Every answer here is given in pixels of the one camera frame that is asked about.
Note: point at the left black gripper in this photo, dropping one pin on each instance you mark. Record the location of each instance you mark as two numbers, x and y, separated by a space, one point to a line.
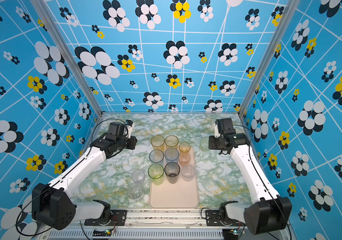
133 140

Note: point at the right green circuit board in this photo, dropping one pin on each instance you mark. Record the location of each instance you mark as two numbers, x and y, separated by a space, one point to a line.
231 234

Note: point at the small pink frosted glass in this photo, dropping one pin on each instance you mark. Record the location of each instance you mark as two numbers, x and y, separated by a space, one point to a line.
184 159

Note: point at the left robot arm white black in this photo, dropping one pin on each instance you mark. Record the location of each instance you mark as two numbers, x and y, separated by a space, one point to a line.
51 204

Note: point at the green frosted glass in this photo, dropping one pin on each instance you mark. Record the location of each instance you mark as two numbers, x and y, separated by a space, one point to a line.
204 144

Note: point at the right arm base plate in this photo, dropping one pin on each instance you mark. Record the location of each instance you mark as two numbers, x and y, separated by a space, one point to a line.
213 219

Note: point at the large clear glass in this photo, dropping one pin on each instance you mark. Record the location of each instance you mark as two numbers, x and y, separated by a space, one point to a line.
135 191

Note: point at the blue frosted tall glass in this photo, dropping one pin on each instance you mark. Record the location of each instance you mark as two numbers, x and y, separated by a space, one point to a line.
171 155

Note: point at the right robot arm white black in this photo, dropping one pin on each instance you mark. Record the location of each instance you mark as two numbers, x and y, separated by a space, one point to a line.
268 211

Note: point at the green clear glass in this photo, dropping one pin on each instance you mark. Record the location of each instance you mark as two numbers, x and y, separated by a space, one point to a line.
156 173

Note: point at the small clear glass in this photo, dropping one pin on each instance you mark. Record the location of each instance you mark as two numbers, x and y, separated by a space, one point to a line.
138 176

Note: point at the amber tall glass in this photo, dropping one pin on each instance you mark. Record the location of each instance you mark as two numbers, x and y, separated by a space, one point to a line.
158 142
171 141

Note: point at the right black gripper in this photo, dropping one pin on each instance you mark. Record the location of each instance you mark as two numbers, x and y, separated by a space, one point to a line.
212 145

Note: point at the small yellow glass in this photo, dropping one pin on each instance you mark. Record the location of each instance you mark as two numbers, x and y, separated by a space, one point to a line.
184 148

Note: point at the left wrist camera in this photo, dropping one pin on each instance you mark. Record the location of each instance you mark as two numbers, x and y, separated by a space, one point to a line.
130 127

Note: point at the blue clear faceted glass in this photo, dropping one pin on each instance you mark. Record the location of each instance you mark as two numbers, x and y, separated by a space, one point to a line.
156 157

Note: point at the grey smoky tall glass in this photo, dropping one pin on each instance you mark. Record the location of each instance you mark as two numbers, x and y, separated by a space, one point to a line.
172 171

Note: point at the beige plastic tray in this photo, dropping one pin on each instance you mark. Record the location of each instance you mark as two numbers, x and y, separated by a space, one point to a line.
181 195

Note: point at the aluminium front rail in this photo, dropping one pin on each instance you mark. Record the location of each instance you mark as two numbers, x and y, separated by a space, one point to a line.
165 224

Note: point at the green circuit board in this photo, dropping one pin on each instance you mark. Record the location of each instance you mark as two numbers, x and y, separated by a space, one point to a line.
231 234
103 233

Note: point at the left green circuit board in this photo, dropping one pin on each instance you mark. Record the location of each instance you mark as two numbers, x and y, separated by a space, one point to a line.
103 233

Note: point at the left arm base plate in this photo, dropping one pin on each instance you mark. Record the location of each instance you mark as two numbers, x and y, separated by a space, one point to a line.
118 219

